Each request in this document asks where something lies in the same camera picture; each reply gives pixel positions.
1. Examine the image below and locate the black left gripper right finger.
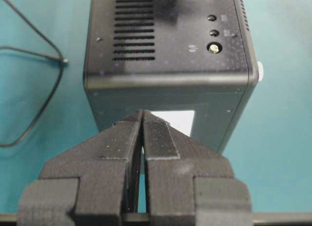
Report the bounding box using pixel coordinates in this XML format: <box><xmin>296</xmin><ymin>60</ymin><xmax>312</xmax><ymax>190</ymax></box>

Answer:
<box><xmin>142</xmin><ymin>111</ymin><xmax>253</xmax><ymax>226</ymax></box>

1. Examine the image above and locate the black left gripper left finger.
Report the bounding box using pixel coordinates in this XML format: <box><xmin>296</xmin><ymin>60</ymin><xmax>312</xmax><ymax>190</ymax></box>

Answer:
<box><xmin>18</xmin><ymin>110</ymin><xmax>143</xmax><ymax>226</ymax></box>

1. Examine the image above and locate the black USB cable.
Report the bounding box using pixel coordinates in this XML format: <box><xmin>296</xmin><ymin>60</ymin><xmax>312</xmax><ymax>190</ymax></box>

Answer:
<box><xmin>0</xmin><ymin>0</ymin><xmax>69</xmax><ymax>148</ymax></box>

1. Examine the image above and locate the black mini PC box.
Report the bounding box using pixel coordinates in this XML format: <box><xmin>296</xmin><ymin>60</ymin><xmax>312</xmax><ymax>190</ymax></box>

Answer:
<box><xmin>83</xmin><ymin>0</ymin><xmax>259</xmax><ymax>153</ymax></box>

